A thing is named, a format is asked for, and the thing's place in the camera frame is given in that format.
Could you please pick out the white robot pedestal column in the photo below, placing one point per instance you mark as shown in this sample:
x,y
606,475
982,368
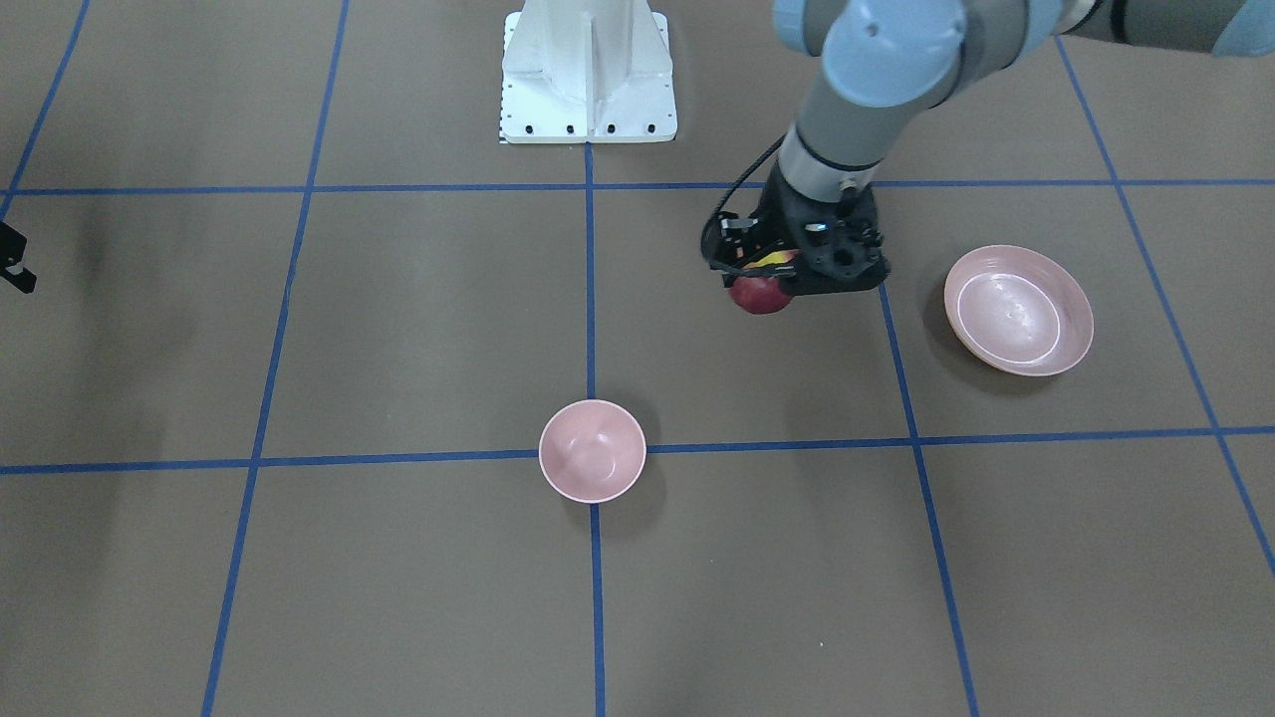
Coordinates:
x,y
587,71

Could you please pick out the pink bowl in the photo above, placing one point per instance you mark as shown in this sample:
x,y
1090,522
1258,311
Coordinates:
x,y
592,451

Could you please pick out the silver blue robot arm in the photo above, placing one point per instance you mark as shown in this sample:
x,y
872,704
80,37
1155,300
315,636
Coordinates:
x,y
884,62

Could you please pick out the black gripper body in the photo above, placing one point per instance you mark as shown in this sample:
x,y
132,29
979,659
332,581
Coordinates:
x,y
738,237

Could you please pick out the pink plate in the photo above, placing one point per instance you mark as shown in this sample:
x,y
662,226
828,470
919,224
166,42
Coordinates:
x,y
1018,311

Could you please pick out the red apple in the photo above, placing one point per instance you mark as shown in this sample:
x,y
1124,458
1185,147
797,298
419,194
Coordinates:
x,y
762,295

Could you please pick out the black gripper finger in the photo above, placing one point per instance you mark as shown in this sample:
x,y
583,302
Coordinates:
x,y
13,260

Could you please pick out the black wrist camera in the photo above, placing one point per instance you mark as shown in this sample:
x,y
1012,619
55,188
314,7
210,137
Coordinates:
x,y
731,245

